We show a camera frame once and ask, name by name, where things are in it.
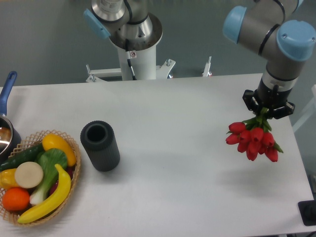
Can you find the blue handled saucepan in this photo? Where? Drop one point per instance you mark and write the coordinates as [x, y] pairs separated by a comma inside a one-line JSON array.
[[9, 137]]

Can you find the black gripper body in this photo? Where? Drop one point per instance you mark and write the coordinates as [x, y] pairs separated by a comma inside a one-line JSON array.
[[271, 96]]

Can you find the yellow banana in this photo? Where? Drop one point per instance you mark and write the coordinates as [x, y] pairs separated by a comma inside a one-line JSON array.
[[52, 202]]

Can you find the orange fruit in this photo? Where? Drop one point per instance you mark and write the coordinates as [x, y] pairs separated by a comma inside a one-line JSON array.
[[16, 199]]

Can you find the green cucumber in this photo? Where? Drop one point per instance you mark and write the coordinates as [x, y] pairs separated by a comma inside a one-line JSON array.
[[26, 155]]

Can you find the red tulip bouquet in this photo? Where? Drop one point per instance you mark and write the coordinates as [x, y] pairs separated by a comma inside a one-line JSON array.
[[253, 137]]

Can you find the woven wicker basket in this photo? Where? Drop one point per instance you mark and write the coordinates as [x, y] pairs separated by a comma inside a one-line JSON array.
[[28, 142]]

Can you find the black device at edge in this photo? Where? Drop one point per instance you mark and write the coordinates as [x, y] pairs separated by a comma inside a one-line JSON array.
[[308, 212]]

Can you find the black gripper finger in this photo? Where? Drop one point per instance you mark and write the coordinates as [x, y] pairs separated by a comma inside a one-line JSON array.
[[252, 101], [281, 111]]

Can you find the yellow bell pepper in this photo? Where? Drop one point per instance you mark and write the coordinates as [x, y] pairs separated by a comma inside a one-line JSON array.
[[7, 179]]

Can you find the beige round mushroom cap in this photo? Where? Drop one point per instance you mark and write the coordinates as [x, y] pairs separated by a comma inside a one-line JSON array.
[[28, 175]]

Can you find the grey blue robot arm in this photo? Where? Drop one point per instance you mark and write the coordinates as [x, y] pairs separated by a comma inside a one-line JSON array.
[[263, 29]]

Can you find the green bok choy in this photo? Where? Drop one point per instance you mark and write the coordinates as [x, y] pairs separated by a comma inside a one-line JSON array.
[[47, 161]]

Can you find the dark grey ribbed vase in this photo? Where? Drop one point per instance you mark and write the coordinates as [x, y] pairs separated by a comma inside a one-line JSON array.
[[99, 142]]

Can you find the red fruit under banana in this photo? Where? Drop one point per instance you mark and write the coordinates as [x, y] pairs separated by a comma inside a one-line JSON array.
[[54, 187]]

